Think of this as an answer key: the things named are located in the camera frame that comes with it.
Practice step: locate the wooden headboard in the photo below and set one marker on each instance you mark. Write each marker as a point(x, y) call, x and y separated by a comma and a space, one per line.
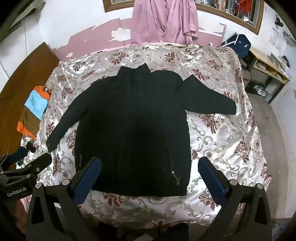
point(20, 81)

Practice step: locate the orange blue brown garment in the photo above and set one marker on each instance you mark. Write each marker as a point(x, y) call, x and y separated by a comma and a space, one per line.
point(34, 104)

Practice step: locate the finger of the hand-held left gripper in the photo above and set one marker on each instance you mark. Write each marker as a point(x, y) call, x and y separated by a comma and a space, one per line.
point(18, 154)
point(38, 163)

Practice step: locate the black wall-mounted object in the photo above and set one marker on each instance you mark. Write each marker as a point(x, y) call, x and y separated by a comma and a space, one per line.
point(279, 22)

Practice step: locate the pink curtain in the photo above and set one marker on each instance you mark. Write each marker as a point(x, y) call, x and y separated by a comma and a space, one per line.
point(150, 23)

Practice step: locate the black jacket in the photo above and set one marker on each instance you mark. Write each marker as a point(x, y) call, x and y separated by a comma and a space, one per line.
point(134, 115)

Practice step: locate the wooden shelf unit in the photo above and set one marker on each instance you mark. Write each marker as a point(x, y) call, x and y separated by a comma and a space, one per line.
point(266, 61)

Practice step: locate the floral satin bedspread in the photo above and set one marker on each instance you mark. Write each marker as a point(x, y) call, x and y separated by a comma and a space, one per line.
point(219, 143)

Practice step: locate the navy backpack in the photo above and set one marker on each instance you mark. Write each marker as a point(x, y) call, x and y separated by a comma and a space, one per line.
point(241, 46)

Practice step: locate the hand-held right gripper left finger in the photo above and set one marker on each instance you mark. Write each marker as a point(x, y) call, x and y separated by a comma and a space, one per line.
point(89, 178)

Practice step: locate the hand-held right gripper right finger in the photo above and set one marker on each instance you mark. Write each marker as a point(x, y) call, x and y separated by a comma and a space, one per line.
point(212, 180)

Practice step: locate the stack of papers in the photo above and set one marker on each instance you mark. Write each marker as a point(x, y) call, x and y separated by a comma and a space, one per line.
point(278, 63)

